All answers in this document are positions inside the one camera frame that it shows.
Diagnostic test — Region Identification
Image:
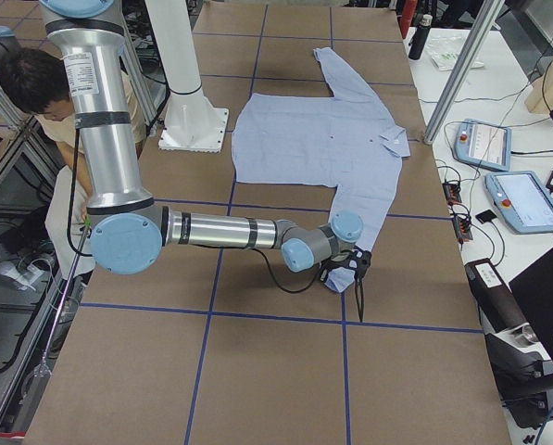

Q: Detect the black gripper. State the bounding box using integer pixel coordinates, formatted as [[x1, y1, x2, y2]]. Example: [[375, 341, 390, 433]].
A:
[[320, 248, 371, 323]]

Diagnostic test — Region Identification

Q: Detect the light blue striped shirt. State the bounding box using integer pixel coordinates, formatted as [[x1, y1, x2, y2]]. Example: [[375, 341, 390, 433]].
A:
[[231, 46, 411, 295]]

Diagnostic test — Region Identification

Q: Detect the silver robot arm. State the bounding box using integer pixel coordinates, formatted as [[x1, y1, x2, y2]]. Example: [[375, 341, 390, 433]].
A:
[[41, 1, 371, 283]]

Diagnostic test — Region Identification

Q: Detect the small black device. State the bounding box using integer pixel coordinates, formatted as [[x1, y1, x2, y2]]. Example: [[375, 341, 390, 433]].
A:
[[475, 210, 497, 224]]

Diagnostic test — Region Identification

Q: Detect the near teach pendant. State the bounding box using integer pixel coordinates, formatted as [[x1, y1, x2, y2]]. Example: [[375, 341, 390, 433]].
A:
[[484, 171, 553, 235]]

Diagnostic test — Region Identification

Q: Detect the teach pendant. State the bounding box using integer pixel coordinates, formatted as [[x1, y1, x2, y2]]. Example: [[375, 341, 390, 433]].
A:
[[453, 119, 512, 172], [484, 171, 553, 235]]

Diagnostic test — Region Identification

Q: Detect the far teach pendant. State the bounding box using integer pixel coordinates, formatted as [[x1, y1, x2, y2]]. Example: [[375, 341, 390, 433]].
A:
[[453, 119, 512, 172]]

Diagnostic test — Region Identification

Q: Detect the white paper with green print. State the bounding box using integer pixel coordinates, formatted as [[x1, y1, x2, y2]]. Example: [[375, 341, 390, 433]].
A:
[[425, 35, 466, 71]]

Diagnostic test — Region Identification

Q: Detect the black water bottle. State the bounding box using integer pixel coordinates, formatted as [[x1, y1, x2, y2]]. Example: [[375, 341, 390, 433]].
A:
[[408, 14, 433, 60]]

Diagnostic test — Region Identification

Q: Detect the person in beige shirt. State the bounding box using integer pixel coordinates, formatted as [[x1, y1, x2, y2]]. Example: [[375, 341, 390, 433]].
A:
[[0, 46, 143, 282]]

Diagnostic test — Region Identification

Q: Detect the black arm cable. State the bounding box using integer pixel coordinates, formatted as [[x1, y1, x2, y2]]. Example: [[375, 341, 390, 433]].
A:
[[252, 248, 326, 294]]

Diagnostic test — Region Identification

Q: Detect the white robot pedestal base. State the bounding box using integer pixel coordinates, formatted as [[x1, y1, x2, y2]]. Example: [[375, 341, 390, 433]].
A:
[[145, 0, 229, 153]]

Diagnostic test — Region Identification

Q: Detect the aluminium frame post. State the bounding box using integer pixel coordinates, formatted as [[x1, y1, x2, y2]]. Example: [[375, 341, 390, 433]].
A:
[[423, 0, 505, 146]]

